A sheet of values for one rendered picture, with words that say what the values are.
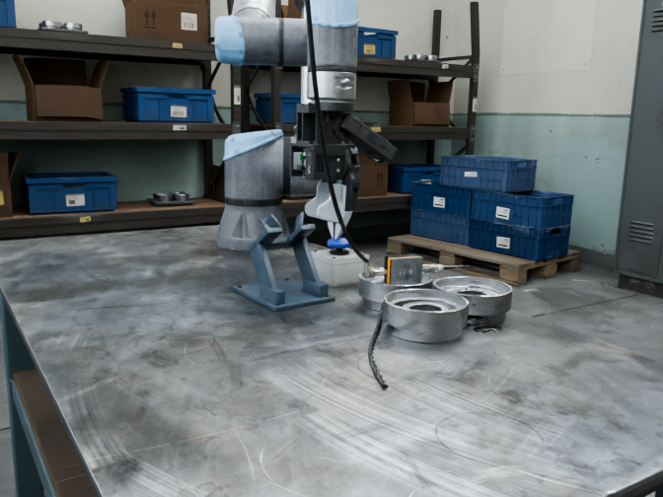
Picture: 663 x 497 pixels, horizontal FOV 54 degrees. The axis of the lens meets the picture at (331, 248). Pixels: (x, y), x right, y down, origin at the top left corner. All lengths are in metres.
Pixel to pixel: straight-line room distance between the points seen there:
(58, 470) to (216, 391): 0.46
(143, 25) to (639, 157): 3.17
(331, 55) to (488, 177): 3.76
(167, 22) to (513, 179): 2.51
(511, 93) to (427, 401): 5.28
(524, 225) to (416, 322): 3.78
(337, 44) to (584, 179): 4.44
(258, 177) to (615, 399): 0.81
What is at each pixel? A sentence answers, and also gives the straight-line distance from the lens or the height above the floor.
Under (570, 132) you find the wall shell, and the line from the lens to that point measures 5.40.
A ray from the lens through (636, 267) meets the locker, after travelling 4.53.
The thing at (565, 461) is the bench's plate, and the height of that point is 0.80.
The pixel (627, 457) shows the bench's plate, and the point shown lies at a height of 0.80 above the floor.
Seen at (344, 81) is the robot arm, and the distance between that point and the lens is 0.97.
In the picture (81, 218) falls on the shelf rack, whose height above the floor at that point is 0.43.
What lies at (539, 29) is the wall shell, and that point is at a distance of 5.71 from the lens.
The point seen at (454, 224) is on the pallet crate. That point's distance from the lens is 4.92.
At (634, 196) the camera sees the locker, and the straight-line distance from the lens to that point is 4.50.
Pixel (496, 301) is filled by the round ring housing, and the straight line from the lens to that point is 0.86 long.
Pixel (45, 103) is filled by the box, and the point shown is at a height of 1.10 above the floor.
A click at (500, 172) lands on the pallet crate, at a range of 4.63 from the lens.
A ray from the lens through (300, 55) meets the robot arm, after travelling 1.08.
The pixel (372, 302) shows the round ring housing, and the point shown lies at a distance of 0.90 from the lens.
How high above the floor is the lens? 1.06
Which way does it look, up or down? 11 degrees down
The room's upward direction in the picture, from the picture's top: 1 degrees clockwise
